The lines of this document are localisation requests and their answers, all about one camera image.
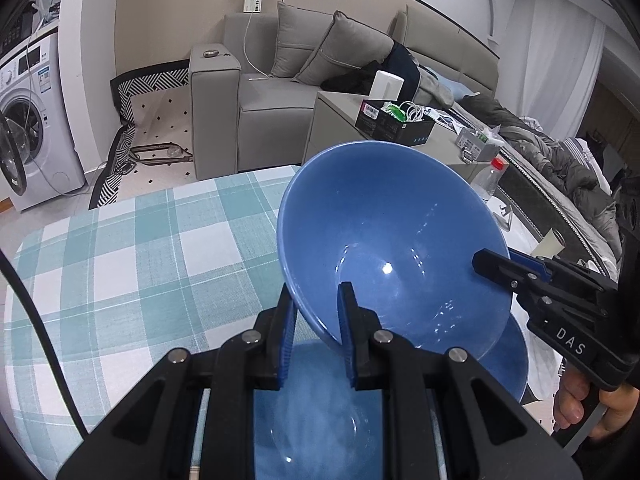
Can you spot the white marble side table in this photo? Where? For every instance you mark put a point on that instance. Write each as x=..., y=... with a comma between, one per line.
x=525, y=225

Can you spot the white box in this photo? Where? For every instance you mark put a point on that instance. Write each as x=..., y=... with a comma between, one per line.
x=387, y=85

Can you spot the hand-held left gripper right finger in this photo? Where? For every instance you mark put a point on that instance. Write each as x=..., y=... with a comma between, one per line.
x=347, y=340

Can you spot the small metal frame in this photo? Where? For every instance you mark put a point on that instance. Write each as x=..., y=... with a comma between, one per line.
x=160, y=154

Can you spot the small round metal object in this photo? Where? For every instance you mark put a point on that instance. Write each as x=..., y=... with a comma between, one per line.
x=210, y=53

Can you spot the teal checked tablecloth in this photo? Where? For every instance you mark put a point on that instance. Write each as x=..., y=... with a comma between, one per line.
x=150, y=270

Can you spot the person's right forearm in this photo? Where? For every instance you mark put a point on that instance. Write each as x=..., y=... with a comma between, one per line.
x=615, y=460

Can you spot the black white patterned mat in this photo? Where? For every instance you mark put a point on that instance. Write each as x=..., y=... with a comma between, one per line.
x=155, y=125

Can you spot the grey side cabinet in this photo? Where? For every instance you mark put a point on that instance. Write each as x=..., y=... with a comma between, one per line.
x=330, y=125

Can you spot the white washing machine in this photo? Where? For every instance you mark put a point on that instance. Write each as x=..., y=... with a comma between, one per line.
x=50, y=135

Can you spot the clear bottle with red cap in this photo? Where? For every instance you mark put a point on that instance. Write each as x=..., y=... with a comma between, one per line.
x=487, y=180

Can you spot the dark blue pillow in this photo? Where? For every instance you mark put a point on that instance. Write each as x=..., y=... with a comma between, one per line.
x=402, y=67

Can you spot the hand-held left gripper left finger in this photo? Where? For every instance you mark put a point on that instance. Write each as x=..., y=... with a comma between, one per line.
x=287, y=340

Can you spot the person's right hand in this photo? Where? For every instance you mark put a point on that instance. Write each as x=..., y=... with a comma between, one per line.
x=570, y=400

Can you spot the grey duvet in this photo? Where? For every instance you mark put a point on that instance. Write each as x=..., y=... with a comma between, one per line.
x=550, y=160

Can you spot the white curtain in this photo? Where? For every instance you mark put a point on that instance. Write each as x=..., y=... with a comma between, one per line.
x=560, y=60

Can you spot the black jacket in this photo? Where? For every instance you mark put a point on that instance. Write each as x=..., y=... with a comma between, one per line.
x=350, y=82

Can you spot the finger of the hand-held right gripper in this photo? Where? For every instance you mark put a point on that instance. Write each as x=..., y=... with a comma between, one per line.
x=500, y=267
x=544, y=269

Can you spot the blue bowl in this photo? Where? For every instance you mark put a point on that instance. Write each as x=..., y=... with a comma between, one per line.
x=310, y=425
x=390, y=220

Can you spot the grey sofa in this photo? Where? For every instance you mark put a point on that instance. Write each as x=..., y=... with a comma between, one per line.
x=265, y=125

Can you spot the black open box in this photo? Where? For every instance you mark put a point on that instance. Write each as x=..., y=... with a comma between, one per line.
x=395, y=132

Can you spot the small grey box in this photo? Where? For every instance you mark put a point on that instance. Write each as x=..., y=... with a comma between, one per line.
x=475, y=142

